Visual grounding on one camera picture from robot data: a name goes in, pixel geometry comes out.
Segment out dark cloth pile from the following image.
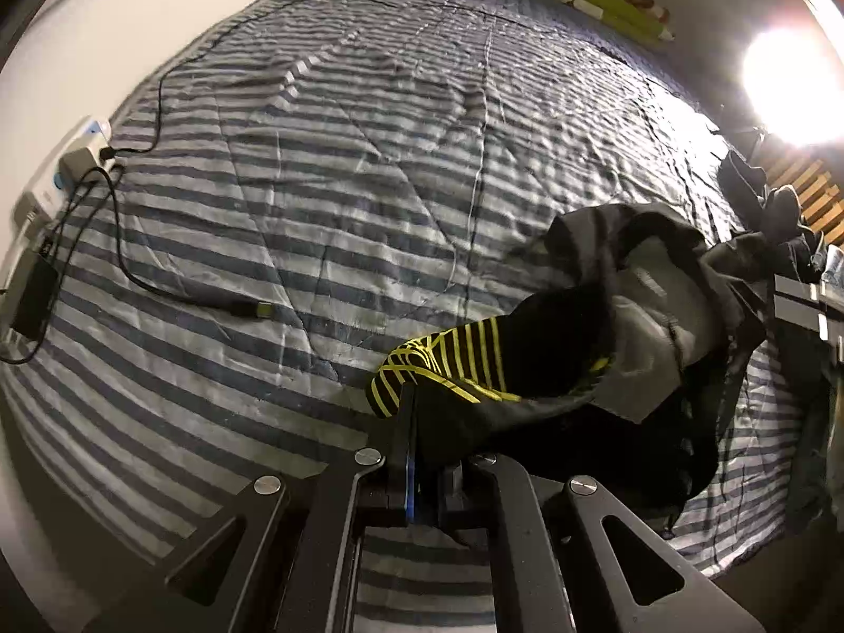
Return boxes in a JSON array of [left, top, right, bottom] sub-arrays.
[[717, 147, 844, 538]]

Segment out blue white striped blanket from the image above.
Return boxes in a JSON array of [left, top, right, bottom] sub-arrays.
[[0, 0, 822, 633]]

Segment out white charger plug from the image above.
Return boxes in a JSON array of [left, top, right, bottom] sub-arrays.
[[59, 147, 118, 187]]

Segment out bright lamp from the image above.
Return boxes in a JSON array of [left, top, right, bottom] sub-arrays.
[[740, 25, 844, 147]]

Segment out black cable with yellow plug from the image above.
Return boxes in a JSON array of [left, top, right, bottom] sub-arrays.
[[66, 166, 275, 319]]

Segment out long thin black cable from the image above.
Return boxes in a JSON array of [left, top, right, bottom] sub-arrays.
[[99, 0, 723, 158]]

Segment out white power strip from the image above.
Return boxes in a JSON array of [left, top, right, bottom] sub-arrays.
[[12, 115, 114, 242]]

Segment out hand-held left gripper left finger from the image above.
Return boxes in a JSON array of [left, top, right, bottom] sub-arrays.
[[85, 382, 423, 633]]

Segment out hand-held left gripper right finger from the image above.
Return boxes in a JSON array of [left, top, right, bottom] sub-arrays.
[[439, 452, 767, 633]]

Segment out black power adapter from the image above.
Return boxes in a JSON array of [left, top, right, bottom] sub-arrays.
[[5, 256, 62, 345]]

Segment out black pants with yellow stripes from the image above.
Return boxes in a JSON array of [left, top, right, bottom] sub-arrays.
[[368, 201, 774, 542]]

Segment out black adapter cable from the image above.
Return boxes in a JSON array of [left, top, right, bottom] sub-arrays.
[[0, 175, 90, 365]]

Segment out dark clothes pile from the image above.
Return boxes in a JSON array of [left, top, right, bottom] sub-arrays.
[[752, 138, 844, 248]]

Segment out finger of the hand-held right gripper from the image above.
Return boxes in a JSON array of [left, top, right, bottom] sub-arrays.
[[774, 273, 844, 365]]

